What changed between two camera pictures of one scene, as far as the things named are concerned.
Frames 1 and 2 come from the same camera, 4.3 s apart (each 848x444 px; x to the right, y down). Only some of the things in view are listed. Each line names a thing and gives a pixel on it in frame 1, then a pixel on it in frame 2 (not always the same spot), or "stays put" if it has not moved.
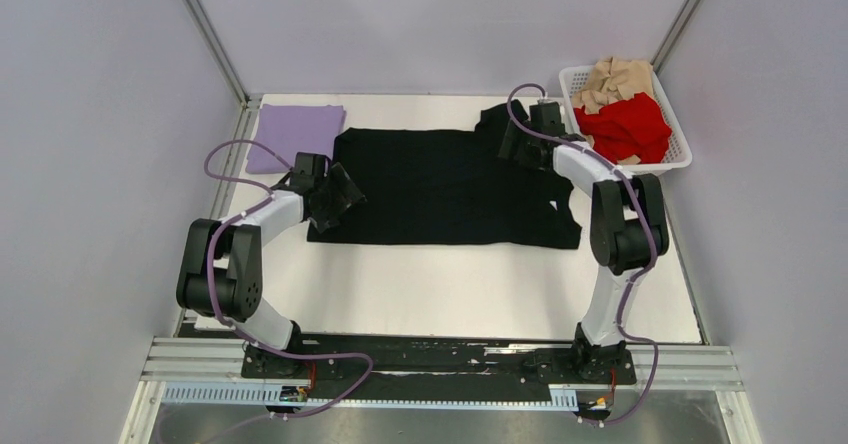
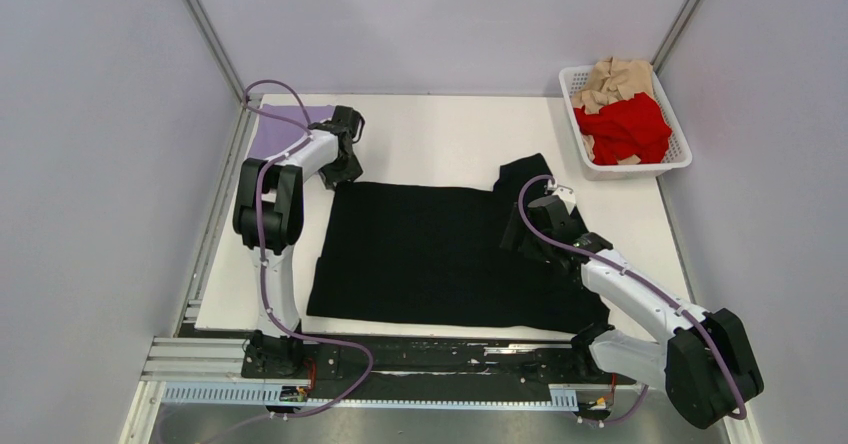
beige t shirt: (615, 80) stays put
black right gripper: (517, 132) -> (516, 223)
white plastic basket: (678, 151) stays put
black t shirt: (442, 187) -> (426, 253)
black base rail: (421, 367) stays put
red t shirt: (634, 127) stays put
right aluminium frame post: (684, 12) stays put
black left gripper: (345, 196) -> (352, 172)
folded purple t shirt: (292, 129) stays put
